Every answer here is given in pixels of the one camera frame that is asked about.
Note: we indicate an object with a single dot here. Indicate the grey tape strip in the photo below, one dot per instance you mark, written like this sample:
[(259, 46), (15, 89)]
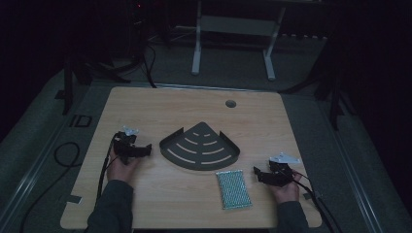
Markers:
[(74, 199)]

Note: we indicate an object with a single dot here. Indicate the black metal stand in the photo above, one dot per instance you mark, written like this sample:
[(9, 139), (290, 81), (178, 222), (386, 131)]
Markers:
[(335, 97), (68, 84)]

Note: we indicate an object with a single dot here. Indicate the person's right hand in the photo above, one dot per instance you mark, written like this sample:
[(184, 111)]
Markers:
[(286, 192)]

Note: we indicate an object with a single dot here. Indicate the person's left hand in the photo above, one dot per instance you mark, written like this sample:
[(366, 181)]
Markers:
[(121, 171)]

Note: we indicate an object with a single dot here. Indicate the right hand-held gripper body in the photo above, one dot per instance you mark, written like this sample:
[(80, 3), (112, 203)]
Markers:
[(279, 173)]

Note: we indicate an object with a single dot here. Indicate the dark grey corner shelf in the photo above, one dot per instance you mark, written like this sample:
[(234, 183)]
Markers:
[(200, 147)]

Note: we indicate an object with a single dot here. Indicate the silver-green scouring sponge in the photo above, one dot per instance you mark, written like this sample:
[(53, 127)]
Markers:
[(233, 189)]

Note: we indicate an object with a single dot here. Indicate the white desk frame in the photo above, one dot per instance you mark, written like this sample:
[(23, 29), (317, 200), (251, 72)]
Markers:
[(233, 26)]

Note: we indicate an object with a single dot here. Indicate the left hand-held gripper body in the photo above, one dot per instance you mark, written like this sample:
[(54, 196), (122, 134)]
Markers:
[(124, 146)]

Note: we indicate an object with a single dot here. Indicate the small grey tape piece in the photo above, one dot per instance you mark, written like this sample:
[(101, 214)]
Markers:
[(307, 195)]

